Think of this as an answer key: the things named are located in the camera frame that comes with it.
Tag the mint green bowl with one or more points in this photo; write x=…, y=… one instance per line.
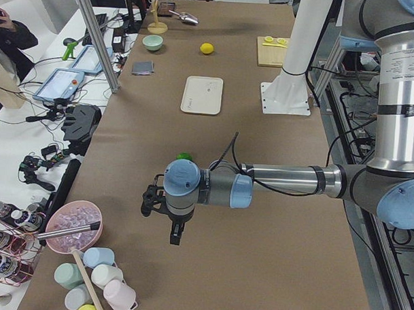
x=152, y=42

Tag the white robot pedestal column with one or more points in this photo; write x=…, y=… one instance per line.
x=288, y=93

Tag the yellow cup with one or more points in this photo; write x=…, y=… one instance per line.
x=86, y=309

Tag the white rabbit tray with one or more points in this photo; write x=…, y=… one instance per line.
x=202, y=95

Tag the green cup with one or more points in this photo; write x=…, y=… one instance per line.
x=68, y=276

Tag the grey cup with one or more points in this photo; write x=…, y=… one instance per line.
x=77, y=297

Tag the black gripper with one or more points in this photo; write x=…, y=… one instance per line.
x=179, y=218

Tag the teach pendant lower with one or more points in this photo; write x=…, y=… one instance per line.
x=61, y=84

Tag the pink bowl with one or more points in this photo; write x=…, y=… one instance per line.
x=71, y=215

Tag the teach pendant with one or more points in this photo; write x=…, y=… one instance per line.
x=61, y=84
x=87, y=61

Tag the grey folded cloth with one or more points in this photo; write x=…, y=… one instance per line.
x=142, y=68

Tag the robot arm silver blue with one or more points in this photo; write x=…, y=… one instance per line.
x=384, y=186

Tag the pink cup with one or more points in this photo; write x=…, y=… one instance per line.
x=120, y=296

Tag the aluminium frame post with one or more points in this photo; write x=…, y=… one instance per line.
x=88, y=15

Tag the green glue gun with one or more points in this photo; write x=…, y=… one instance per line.
x=70, y=45

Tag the person in black jacket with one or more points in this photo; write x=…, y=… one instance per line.
x=14, y=38

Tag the metal scoop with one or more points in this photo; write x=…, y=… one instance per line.
x=186, y=18

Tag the yellow lemon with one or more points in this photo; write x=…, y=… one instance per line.
x=207, y=48

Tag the blue cup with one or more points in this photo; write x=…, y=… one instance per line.
x=97, y=256

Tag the metal spoon in pink bowl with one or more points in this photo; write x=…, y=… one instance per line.
x=68, y=231

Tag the bottle rack with bottles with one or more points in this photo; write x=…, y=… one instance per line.
x=19, y=248

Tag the teach pendant upper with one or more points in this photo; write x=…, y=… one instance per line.
x=87, y=61

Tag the white cup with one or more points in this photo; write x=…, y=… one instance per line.
x=102, y=274

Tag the wooden mug tree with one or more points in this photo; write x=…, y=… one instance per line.
x=156, y=27

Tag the green lime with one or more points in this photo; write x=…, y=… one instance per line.
x=184, y=156

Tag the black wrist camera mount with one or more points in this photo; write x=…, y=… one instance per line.
x=153, y=199

